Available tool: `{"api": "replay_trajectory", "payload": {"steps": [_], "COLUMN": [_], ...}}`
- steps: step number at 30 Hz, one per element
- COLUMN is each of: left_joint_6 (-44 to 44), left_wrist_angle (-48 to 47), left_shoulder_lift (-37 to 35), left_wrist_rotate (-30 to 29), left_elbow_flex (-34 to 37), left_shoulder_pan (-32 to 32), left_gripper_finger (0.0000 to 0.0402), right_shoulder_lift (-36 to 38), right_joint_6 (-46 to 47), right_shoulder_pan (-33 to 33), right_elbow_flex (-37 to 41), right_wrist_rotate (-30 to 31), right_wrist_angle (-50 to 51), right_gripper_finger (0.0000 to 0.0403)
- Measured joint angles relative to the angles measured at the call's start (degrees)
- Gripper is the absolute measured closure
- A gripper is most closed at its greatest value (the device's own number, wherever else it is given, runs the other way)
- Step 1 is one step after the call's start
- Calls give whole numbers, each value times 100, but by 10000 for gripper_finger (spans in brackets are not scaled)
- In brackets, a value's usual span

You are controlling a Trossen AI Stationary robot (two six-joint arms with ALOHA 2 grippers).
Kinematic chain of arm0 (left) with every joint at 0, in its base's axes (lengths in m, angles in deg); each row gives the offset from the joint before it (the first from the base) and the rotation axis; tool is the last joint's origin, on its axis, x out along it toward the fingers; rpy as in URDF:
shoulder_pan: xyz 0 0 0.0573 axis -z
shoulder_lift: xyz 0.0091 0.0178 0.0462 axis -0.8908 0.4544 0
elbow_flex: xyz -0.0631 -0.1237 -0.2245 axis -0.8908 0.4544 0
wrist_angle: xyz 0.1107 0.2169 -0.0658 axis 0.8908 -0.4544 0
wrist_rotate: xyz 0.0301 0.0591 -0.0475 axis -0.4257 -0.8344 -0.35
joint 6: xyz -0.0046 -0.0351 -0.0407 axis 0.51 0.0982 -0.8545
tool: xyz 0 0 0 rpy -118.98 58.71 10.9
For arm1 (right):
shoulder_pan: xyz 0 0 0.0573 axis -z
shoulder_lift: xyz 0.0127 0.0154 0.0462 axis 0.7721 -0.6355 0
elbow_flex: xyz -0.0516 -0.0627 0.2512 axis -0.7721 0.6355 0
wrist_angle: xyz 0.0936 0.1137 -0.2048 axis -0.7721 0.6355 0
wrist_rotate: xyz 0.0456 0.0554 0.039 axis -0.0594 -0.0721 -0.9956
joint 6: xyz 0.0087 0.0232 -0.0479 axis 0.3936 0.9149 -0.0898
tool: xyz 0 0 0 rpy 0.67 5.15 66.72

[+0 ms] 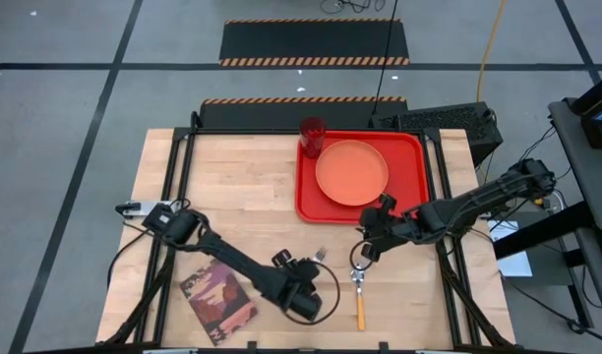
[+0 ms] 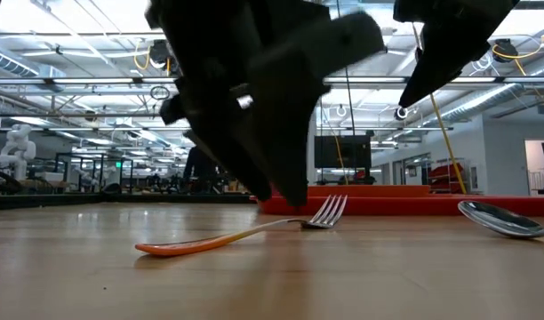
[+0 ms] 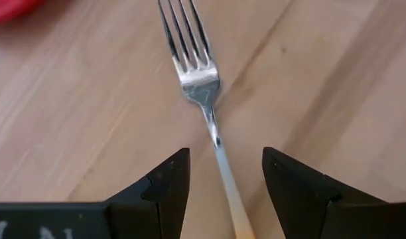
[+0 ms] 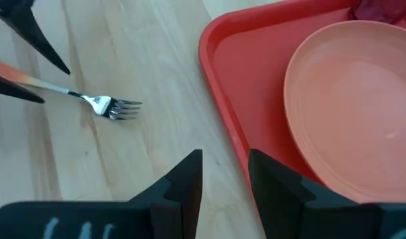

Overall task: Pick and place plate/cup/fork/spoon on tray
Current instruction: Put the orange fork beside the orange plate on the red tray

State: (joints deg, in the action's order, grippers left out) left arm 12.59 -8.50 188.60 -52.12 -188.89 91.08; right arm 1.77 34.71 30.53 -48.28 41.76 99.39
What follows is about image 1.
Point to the white paper sheet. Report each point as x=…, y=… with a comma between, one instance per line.
x=515, y=263

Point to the silver metal fork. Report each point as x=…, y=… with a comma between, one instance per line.
x=320, y=254

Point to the red plastic tray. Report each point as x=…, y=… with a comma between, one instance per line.
x=409, y=147

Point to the dark grey cart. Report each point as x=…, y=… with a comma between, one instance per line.
x=586, y=162

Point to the black cart leg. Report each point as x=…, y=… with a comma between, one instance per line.
x=542, y=231

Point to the silver base mounting plate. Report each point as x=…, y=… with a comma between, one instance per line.
x=138, y=208

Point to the black frame bracket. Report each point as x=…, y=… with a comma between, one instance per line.
x=384, y=347
x=252, y=347
x=196, y=120

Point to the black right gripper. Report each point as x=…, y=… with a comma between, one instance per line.
x=384, y=227

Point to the orange plastic plate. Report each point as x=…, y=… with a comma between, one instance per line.
x=350, y=172

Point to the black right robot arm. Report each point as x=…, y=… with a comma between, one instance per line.
x=478, y=201

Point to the monitor with blue screen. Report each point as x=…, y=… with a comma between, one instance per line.
x=596, y=133

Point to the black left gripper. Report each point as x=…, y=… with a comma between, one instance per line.
x=306, y=275

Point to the black aluminium table frame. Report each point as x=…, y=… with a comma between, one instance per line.
x=182, y=134

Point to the black computer tower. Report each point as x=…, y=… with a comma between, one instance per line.
x=443, y=123

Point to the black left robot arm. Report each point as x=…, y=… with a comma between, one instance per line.
x=232, y=258

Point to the black hazard striped floor ramp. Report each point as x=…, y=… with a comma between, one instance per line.
x=281, y=115
x=311, y=41

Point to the red translucent plastic cup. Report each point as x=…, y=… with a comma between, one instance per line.
x=312, y=140

